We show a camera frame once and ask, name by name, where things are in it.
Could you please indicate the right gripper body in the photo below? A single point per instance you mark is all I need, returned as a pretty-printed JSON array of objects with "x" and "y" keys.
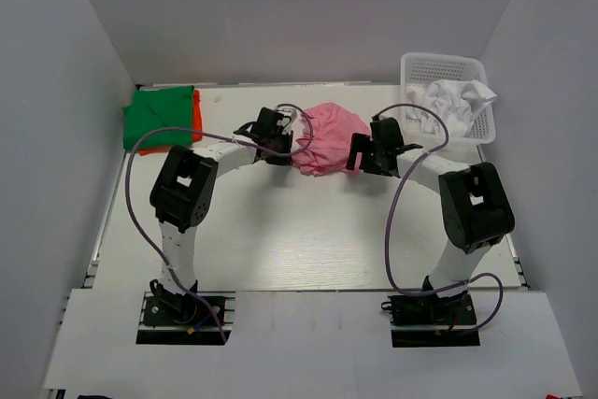
[{"x": 371, "y": 161}]

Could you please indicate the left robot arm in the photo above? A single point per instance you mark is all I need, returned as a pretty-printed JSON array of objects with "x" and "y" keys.
[{"x": 182, "y": 193}]

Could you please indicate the orange folded t shirt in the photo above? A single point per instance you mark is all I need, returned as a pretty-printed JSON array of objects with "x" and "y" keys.
[{"x": 197, "y": 123}]

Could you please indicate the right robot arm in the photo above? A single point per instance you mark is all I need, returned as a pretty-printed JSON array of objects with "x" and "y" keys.
[{"x": 475, "y": 210}]

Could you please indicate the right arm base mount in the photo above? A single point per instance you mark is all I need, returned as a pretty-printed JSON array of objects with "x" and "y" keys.
[{"x": 431, "y": 322}]

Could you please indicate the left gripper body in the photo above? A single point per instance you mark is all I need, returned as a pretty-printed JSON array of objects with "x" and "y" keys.
[{"x": 281, "y": 142}]

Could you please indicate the white plastic basket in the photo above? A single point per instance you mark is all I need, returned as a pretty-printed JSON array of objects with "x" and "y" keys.
[{"x": 419, "y": 70}]

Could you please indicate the green folded t shirt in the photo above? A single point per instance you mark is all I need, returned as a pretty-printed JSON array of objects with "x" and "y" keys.
[{"x": 151, "y": 110}]

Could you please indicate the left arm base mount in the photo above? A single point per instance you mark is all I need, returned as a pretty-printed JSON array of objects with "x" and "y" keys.
[{"x": 173, "y": 319}]

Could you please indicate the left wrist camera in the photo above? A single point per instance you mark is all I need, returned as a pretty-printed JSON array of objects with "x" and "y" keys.
[{"x": 286, "y": 116}]

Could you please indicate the pink t shirt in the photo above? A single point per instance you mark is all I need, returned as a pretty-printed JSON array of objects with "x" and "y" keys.
[{"x": 333, "y": 128}]

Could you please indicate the white t shirt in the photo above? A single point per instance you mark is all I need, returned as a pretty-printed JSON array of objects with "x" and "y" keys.
[{"x": 458, "y": 103}]

